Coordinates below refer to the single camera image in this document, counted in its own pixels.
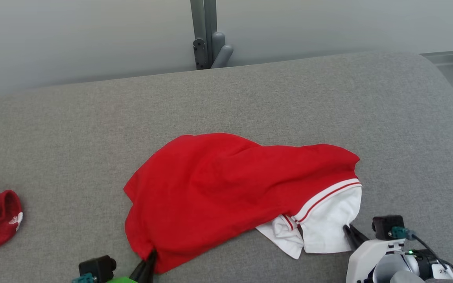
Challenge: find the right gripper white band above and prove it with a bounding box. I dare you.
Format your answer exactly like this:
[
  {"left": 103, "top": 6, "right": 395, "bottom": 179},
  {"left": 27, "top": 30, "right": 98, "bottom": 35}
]
[{"left": 343, "top": 224, "right": 405, "bottom": 283}]

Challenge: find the grey fabric sofa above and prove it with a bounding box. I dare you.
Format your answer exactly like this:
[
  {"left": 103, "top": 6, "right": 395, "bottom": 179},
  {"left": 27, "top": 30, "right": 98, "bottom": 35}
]
[{"left": 0, "top": 50, "right": 453, "bottom": 283}]

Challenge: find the red and white jersey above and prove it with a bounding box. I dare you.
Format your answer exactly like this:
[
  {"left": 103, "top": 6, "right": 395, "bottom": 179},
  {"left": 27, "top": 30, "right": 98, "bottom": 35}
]
[{"left": 123, "top": 132, "right": 363, "bottom": 274}]

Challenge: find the grey metal partition post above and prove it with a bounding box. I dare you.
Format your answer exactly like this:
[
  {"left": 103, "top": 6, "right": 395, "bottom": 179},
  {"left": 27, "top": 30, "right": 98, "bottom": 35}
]
[{"left": 190, "top": 0, "right": 234, "bottom": 70}]

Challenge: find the teal right camera connector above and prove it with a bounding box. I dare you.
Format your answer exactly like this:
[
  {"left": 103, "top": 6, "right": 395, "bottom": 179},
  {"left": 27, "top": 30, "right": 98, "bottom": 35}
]
[{"left": 392, "top": 227, "right": 412, "bottom": 241}]

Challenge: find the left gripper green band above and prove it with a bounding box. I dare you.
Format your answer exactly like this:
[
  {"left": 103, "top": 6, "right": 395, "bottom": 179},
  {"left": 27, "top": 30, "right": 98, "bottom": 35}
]
[{"left": 107, "top": 250, "right": 158, "bottom": 283}]

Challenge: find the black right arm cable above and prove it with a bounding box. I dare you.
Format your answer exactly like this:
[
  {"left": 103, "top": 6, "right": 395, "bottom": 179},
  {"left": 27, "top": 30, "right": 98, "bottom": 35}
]
[{"left": 409, "top": 235, "right": 453, "bottom": 283}]

